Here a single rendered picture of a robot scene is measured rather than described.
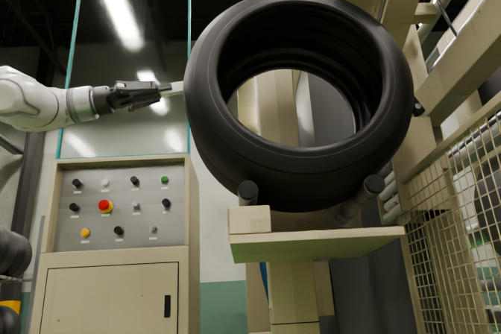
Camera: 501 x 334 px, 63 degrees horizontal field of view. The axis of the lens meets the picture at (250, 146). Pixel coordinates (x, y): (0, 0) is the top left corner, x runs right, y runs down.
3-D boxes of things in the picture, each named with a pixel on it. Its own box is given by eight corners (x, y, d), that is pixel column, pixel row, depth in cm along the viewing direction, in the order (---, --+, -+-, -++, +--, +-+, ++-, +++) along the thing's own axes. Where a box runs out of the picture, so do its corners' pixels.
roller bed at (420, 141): (381, 224, 137) (367, 142, 148) (425, 222, 138) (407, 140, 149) (402, 211, 119) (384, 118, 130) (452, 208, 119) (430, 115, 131)
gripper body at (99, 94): (89, 81, 105) (125, 75, 106) (100, 98, 113) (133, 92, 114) (90, 106, 103) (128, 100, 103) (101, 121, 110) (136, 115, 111)
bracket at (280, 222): (228, 241, 122) (227, 209, 126) (361, 235, 123) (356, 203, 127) (227, 240, 119) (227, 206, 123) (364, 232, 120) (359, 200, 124)
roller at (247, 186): (244, 232, 121) (237, 219, 122) (257, 226, 122) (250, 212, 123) (243, 203, 89) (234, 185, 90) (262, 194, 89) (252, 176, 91)
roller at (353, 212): (338, 227, 122) (331, 213, 123) (351, 221, 122) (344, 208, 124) (371, 196, 89) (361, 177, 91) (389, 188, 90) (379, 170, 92)
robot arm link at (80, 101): (79, 99, 113) (101, 95, 114) (80, 128, 110) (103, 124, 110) (65, 81, 105) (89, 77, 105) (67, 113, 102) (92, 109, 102)
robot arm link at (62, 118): (83, 127, 113) (65, 124, 99) (24, 138, 111) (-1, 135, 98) (76, 89, 113) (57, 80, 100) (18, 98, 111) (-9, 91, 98)
